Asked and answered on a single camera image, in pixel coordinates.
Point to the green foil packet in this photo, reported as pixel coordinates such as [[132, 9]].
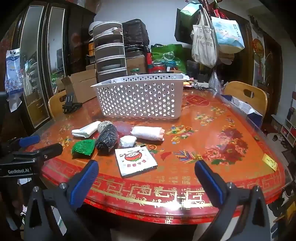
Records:
[[83, 148]]

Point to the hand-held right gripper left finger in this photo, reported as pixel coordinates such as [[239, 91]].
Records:
[[84, 178]]

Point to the white storage shelf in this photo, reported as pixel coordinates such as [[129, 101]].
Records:
[[289, 129]]

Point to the black hanging bag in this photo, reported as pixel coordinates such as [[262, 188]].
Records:
[[181, 30]]

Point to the white perforated plastic basket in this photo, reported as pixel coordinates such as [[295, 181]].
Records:
[[138, 99]]

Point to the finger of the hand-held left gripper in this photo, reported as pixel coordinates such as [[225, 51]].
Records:
[[49, 150], [29, 141]]

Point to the wooden chair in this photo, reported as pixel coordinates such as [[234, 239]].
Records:
[[247, 95], [56, 104]]

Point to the small cardboard box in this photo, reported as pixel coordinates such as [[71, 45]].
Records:
[[136, 64]]

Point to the white power strip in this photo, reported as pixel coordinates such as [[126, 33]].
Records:
[[200, 84]]

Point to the tiered mesh food cover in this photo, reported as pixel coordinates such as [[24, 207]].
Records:
[[109, 51]]

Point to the black patterned soft pouch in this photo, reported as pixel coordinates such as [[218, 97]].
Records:
[[107, 139]]

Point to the pink translucent soft bag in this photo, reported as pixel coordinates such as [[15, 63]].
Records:
[[123, 128]]

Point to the open cardboard box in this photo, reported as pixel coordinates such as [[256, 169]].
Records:
[[81, 85]]

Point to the dark mirrored wardrobe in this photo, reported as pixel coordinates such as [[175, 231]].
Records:
[[74, 39]]

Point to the black bundled bag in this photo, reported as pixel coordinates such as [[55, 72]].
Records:
[[135, 32]]

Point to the yellow sticker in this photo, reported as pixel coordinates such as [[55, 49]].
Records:
[[269, 161]]

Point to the beige canvas tote bag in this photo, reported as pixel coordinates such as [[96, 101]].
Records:
[[203, 46]]

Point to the small white soft packet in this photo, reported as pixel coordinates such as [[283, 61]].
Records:
[[128, 141]]

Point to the red wall ornament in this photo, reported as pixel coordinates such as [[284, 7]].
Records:
[[257, 46]]

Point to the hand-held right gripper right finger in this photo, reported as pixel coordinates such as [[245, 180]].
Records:
[[208, 180]]

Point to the white packet with red print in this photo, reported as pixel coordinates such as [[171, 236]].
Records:
[[135, 161]]

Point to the glass jar with red label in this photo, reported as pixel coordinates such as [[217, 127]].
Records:
[[159, 67]]

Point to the green shopping bag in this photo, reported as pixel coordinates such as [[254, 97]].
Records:
[[170, 55]]

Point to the green hanging bag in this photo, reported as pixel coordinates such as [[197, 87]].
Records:
[[189, 11]]

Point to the blue white printed bag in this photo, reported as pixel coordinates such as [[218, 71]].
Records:
[[227, 34]]

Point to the white leaf-patterned soft pouch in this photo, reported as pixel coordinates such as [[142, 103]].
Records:
[[103, 125]]

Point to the white blue paper bag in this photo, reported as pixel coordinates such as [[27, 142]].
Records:
[[245, 107]]

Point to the clear plastic bag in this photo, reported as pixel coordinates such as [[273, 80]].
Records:
[[214, 81]]

